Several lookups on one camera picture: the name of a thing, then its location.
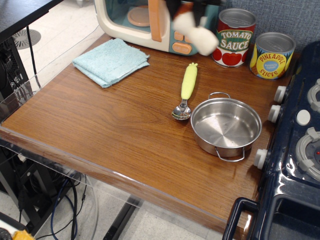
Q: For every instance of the yellow object bottom left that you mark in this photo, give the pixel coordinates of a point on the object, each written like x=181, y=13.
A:
x=22, y=235

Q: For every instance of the toy microwave oven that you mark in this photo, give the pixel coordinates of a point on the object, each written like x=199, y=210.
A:
x=147, y=23

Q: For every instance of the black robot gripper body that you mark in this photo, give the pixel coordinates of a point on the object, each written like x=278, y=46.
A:
x=205, y=2

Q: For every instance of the plush brown white mushroom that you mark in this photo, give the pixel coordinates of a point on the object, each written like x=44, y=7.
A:
x=203, y=39

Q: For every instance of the pineapple slices can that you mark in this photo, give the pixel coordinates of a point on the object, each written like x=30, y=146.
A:
x=272, y=54

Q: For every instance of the tomato sauce can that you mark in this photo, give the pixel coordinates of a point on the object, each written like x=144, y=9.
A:
x=235, y=30

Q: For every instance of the small stainless steel pot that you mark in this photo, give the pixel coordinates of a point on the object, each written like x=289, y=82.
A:
x=225, y=127

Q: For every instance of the spoon with yellow handle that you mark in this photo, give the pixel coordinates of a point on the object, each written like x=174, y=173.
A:
x=182, y=111

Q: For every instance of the black desk at left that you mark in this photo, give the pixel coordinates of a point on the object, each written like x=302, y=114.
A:
x=15, y=15

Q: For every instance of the light blue folded napkin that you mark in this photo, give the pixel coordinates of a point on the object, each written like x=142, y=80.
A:
x=110, y=62

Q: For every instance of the dark blue toy stove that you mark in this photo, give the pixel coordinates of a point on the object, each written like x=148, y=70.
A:
x=288, y=203

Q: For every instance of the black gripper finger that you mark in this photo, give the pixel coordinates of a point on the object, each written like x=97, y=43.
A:
x=173, y=6
x=198, y=11

